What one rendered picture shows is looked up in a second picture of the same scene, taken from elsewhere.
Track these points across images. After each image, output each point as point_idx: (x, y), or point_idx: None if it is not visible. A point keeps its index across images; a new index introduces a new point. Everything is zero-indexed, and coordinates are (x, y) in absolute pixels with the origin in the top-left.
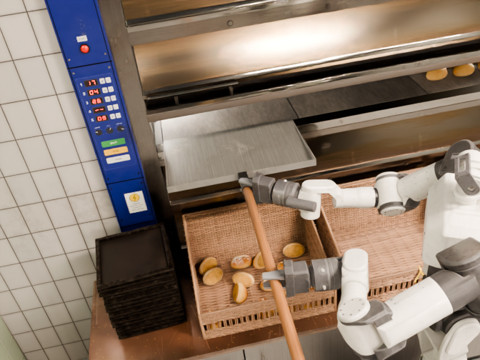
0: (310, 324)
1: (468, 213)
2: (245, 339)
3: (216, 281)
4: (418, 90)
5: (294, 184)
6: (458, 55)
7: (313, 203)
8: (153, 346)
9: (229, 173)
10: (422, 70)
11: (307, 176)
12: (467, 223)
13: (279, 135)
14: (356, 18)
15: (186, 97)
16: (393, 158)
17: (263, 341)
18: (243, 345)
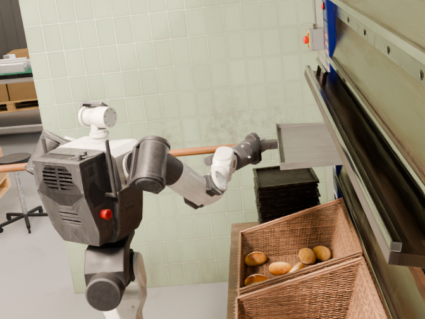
0: (233, 310)
1: (86, 140)
2: (233, 278)
3: (300, 259)
4: None
5: (233, 147)
6: (342, 143)
7: (206, 157)
8: (248, 243)
9: (289, 143)
10: (334, 140)
11: (355, 229)
12: (78, 140)
13: None
14: (378, 59)
15: None
16: (375, 279)
17: (227, 287)
18: (228, 278)
